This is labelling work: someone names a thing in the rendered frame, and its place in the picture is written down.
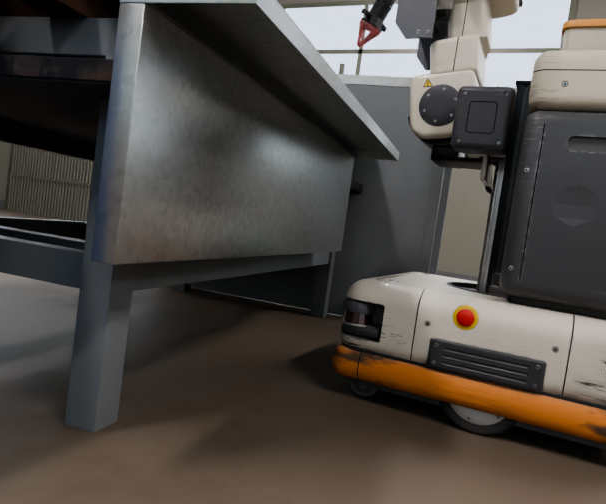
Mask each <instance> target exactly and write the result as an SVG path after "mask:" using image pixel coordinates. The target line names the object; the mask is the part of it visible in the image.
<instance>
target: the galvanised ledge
mask: <svg viewBox="0 0 606 504"><path fill-rule="evenodd" d="M119 3H145V4H146V5H148V6H149V7H150V8H152V9H153V10H154V11H156V12H157V13H159V14H160V15H161V16H163V17H164V18H165V19H167V20H168V21H170V22H171V23H172V24H174V25H175V26H176V27H178V28H179V29H180V30H182V31H183V32H185V33H186V34H187V35H189V36H190V37H191V38H193V39H194V40H195V41H197V42H198V43H200V44H201V45H202V46H204V47H205V48H206V49H208V50H209V51H210V52H212V53H213V54H215V55H216V56H217V57H219V58H220V59H221V60H223V61H224V62H225V63H227V64H228V65H230V66H231V67H232V68H234V69H235V70H236V71H238V72H239V73H241V74H242V75H243V76H245V77H246V78H247V79H249V80H250V81H251V82H253V83H254V84H256V85H257V86H258V87H260V88H261V89H262V90H264V91H265V92H266V93H268V94H269V95H271V96H272V97H273V98H275V99H276V100H277V101H279V102H280V103H281V104H283V105H284V106H286V107H287V108H288V109H290V110H291V111H292V112H294V113H295V114H297V115H298V116H299V117H301V118H302V119H303V120H305V121H306V122H307V123H309V124H310V125H312V126H313V127H314V128H316V129H317V130H318V131H320V132H321V133H322V134H324V135H325V136H327V137H328V138H329V139H331V140H332V141H333V142H335V143H336V144H337V145H339V146H340V147H342V148H343V149H344V150H346V151H347V152H348V153H350V154H351V155H352V156H354V157H361V158H372V159H382V160H393V161H398V160H399V151H398V150H397V149H396V148H395V146H394V145H393V144H392V143H391V141H390V140H389V139H388V138H387V136H386V135H385V134H384V133H383V131H382V130H381V129H380V128H379V126H378V125H377V124H376V123H375V122H374V120H373V119H372V118H371V117H370V115H369V114H368V113H367V112H366V110H365V109H364V108H363V107H362V105H361V104H360V103H359V102H358V100H357V99H356V98H355V97H354V95H353V94H352V93H351V92H350V90H349V89H348V88H347V87H346V85H345V84H344V83H343V82H342V81H341V79H340V78H339V77H338V76H337V74H336V73H335V72H334V71H333V69H332V68H331V67H330V66H329V64H328V63H327V62H326V61H325V59H324V58H323V57H322V56H321V54H320V53H319V52H318V51H317V49H316V48H315V47H314V46H313V44H312V43H311V42H310V41H309V40H308V38H307V37H306V36H305V35H304V33H303V32H302V31H301V30H300V28H299V27H298V26H297V25H296V23H295V22H294V21H293V20H292V18H291V17H290V16H289V15H288V13H287V12H286V11H285V10H284V8H283V7H282V6H281V5H280V3H279V2H278V1H277V0H120V2H119Z"/></svg>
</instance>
